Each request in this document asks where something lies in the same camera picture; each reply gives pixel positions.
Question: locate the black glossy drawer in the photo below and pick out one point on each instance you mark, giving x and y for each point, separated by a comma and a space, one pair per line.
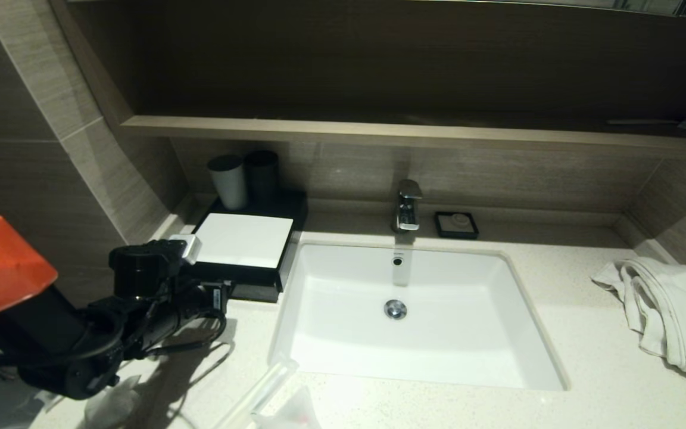
256, 292

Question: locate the white sachet with red print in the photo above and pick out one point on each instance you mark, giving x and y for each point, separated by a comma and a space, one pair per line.
295, 414

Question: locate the round white soap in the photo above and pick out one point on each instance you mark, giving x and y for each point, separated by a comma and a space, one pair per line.
457, 223

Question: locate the crumpled white wrapper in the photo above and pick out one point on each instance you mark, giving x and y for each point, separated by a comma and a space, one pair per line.
111, 408

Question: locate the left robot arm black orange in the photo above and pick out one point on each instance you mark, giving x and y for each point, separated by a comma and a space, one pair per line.
3, 280

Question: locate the white crumpled towel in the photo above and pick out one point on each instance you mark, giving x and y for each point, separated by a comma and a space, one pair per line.
676, 316

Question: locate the white rectangular sink basin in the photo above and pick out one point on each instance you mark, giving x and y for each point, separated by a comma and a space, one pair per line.
450, 333

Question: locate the black box with white lid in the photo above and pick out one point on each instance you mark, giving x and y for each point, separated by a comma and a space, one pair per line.
242, 238

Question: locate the clear plastic tube package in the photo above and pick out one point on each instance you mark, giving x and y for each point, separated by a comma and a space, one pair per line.
259, 390

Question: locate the wooden wall shelf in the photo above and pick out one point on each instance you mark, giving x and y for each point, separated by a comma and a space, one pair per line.
379, 132

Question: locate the chrome sink drain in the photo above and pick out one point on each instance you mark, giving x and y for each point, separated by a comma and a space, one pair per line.
395, 309

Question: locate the black square soap dish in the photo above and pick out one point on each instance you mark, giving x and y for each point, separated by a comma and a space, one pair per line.
439, 229

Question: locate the black cup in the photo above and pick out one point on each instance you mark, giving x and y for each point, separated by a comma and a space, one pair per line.
262, 176

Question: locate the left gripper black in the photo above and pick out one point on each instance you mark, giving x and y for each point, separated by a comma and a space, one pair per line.
182, 310

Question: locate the grey cup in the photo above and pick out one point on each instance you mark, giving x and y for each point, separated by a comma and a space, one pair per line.
228, 182

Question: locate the chrome faucet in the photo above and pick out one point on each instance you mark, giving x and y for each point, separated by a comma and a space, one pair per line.
407, 205

